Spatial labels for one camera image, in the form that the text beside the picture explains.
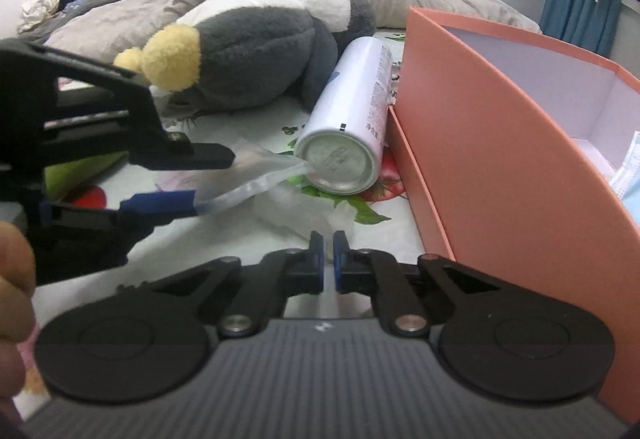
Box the grey white penguin plush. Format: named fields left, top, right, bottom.
left=114, top=0, right=377, bottom=112

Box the blue face mask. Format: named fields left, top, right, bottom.
left=609, top=129, right=640, bottom=214

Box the clear plastic bag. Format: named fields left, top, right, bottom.
left=152, top=139, right=361, bottom=250

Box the person's left hand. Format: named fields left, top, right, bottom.
left=0, top=221, right=38, bottom=402

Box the fruit print bed sheet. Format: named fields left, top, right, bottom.
left=10, top=26, right=431, bottom=420

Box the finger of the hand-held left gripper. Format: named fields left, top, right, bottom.
left=0, top=38, right=237, bottom=172
left=30, top=189, right=199, bottom=286

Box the white spray can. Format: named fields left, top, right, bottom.
left=293, top=36, right=396, bottom=194

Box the pink cardboard box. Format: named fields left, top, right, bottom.
left=395, top=6, right=640, bottom=420

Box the white crumpled cloth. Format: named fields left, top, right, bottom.
left=17, top=0, right=56, bottom=34

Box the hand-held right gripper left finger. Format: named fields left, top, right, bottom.
left=117, top=230, right=325, bottom=337

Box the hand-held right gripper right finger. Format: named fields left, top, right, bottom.
left=332, top=230, right=503, bottom=337

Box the dark grey blanket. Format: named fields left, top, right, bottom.
left=22, top=0, right=128, bottom=40

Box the green massage stick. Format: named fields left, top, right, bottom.
left=45, top=151, right=126, bottom=202

